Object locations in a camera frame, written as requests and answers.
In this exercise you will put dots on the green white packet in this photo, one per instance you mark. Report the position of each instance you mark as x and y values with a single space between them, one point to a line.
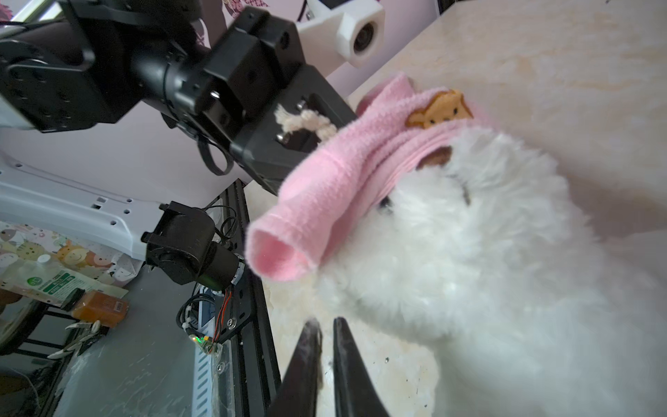
48 281

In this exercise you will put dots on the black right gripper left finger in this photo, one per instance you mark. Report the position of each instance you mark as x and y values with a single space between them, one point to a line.
298 393

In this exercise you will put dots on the orange small box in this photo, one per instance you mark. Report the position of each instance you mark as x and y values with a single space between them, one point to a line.
96 306

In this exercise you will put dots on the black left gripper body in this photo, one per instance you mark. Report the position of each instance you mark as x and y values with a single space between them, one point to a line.
227 96

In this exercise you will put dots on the white teddy bear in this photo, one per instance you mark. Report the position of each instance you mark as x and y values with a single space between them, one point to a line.
480 255

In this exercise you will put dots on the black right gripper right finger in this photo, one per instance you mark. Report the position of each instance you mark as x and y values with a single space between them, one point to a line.
354 391

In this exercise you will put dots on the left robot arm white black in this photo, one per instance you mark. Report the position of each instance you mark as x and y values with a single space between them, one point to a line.
100 59

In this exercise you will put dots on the pink teddy hoodie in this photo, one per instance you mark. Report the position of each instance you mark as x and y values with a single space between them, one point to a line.
326 195

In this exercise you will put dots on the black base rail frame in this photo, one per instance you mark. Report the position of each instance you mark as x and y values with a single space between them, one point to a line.
246 375

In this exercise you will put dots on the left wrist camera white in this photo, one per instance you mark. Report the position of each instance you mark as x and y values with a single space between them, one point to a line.
342 32

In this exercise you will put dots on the white slotted cable duct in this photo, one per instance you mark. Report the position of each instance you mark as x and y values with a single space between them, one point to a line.
203 378

